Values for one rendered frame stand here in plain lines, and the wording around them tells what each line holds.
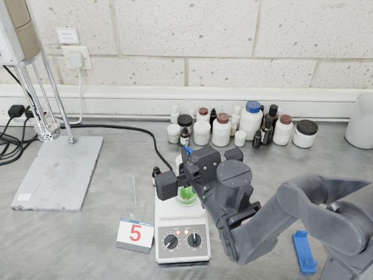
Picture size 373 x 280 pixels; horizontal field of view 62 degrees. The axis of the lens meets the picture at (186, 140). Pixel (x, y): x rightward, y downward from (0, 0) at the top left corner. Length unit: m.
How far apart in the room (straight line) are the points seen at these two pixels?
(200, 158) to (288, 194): 0.21
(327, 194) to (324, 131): 0.83
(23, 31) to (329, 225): 0.68
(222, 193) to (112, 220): 0.46
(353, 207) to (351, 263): 0.06
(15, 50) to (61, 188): 0.42
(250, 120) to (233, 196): 0.57
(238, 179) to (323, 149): 0.68
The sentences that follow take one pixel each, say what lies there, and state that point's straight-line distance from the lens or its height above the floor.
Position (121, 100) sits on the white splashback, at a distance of 1.15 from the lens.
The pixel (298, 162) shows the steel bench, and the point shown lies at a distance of 1.07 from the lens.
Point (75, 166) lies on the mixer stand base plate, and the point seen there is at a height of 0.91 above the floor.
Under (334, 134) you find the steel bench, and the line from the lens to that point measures 1.22.
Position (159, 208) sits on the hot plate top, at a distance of 0.79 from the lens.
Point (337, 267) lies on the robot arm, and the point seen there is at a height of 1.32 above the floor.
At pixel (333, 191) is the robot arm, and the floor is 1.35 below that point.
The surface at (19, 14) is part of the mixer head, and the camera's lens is 0.77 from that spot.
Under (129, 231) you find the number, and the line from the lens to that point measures 0.84.
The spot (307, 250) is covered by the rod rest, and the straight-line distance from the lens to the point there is 0.87.
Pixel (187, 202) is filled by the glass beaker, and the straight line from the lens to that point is 0.76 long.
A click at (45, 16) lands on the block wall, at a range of 1.13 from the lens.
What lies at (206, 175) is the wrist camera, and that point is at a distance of 0.57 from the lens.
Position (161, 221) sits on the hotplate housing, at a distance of 0.79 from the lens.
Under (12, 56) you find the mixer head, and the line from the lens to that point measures 0.75.
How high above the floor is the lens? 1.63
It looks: 42 degrees down
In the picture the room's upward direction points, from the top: straight up
